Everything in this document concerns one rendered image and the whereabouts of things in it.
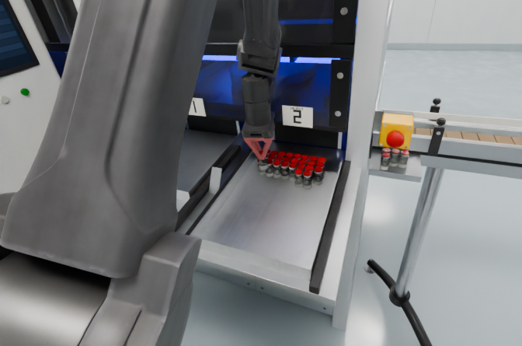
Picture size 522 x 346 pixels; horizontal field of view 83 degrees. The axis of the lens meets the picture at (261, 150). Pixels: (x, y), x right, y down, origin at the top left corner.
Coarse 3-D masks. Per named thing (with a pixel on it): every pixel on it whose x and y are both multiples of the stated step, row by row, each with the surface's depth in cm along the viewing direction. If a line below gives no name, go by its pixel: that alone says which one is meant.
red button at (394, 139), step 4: (392, 132) 71; (396, 132) 70; (400, 132) 71; (388, 136) 71; (392, 136) 70; (396, 136) 70; (400, 136) 70; (388, 140) 71; (392, 140) 70; (396, 140) 70; (400, 140) 70; (404, 140) 70; (388, 144) 72; (392, 144) 71; (396, 144) 71; (400, 144) 70
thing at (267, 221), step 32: (256, 160) 89; (224, 192) 74; (256, 192) 77; (288, 192) 76; (320, 192) 75; (224, 224) 68; (256, 224) 67; (288, 224) 67; (320, 224) 66; (256, 256) 57; (288, 256) 60
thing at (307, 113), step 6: (282, 108) 81; (288, 108) 80; (294, 108) 80; (300, 108) 79; (306, 108) 78; (312, 108) 78; (288, 114) 81; (294, 114) 81; (306, 114) 79; (312, 114) 79; (288, 120) 82; (300, 120) 81; (306, 120) 80; (312, 120) 79; (300, 126) 82; (306, 126) 81; (312, 126) 81
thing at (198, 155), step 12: (192, 132) 108; (204, 132) 107; (240, 132) 98; (192, 144) 101; (204, 144) 100; (216, 144) 99; (228, 144) 99; (180, 156) 95; (192, 156) 94; (204, 156) 93; (216, 156) 93; (180, 168) 89; (192, 168) 89; (204, 168) 88; (180, 180) 84; (192, 180) 83; (204, 180) 81; (180, 192) 75; (192, 192) 76
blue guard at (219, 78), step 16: (64, 64) 105; (208, 64) 83; (224, 64) 81; (288, 64) 74; (304, 64) 72; (320, 64) 71; (352, 64) 69; (208, 80) 86; (224, 80) 83; (240, 80) 82; (288, 80) 76; (304, 80) 74; (320, 80) 73; (208, 96) 89; (224, 96) 86; (240, 96) 84; (272, 96) 80; (288, 96) 79; (304, 96) 77; (320, 96) 75; (208, 112) 92; (224, 112) 89; (240, 112) 87; (320, 112) 78
